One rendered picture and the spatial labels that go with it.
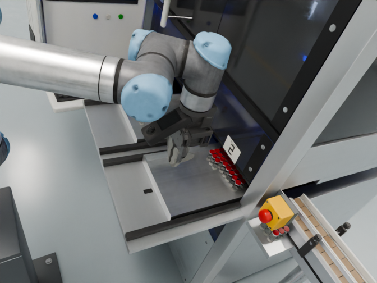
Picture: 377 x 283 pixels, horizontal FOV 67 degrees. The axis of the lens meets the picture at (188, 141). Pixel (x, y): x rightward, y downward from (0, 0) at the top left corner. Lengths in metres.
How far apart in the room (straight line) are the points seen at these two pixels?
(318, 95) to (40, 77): 0.57
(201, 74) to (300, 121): 0.31
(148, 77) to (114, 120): 0.77
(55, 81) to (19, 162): 1.80
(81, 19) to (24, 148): 1.19
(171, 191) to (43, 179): 1.29
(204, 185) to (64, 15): 0.93
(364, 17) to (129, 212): 0.76
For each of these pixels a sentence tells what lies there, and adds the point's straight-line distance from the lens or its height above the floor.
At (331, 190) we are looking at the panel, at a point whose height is 0.88.
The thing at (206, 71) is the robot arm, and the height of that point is 1.40.
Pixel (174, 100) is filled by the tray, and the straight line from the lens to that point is 1.38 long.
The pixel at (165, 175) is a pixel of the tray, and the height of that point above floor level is 0.88.
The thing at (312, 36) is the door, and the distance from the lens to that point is 0.76.
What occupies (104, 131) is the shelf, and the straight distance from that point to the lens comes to 1.15.
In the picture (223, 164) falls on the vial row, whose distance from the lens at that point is 1.08.
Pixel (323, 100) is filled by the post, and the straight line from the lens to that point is 0.72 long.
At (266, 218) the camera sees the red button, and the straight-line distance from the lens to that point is 0.88.
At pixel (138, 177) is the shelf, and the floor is 0.88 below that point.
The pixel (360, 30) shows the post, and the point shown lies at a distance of 0.68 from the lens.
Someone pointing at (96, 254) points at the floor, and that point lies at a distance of 1.83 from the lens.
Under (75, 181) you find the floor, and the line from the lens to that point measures 2.11.
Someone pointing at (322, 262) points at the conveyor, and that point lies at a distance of 1.01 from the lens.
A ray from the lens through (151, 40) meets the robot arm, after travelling 0.57.
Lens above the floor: 1.66
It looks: 42 degrees down
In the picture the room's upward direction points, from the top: 18 degrees clockwise
